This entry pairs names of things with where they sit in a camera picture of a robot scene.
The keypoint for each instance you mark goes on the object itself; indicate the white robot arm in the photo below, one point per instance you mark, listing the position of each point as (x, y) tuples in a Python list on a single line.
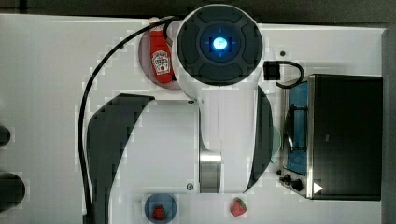
[(209, 131)]

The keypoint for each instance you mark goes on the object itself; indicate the red ketchup bottle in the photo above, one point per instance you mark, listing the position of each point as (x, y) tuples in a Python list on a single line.
[(160, 55)]

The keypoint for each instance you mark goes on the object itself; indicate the grey round plate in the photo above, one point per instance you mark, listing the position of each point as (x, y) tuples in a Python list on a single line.
[(145, 63)]

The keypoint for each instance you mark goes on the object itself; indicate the green mug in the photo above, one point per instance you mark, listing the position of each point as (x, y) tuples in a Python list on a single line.
[(276, 144)]

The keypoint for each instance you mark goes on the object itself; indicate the small blue plate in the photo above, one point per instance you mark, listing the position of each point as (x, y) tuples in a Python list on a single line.
[(167, 201)]

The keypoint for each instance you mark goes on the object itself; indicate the red strawberry on table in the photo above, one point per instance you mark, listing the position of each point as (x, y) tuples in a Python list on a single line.
[(238, 207)]

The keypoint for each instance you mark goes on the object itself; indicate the red strawberry on plate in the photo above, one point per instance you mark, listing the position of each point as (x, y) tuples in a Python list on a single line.
[(159, 213)]

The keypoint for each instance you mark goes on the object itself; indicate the black toaster oven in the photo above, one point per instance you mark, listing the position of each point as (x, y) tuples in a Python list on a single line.
[(332, 138)]

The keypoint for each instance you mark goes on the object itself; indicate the black cylinder upper left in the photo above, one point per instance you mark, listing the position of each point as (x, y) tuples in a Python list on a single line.
[(4, 135)]

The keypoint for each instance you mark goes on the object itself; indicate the black cylinder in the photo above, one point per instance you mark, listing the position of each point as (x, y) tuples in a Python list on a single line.
[(12, 191), (4, 135)]

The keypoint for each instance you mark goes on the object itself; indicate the black cylinder lower left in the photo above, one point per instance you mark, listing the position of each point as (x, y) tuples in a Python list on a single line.
[(12, 191)]

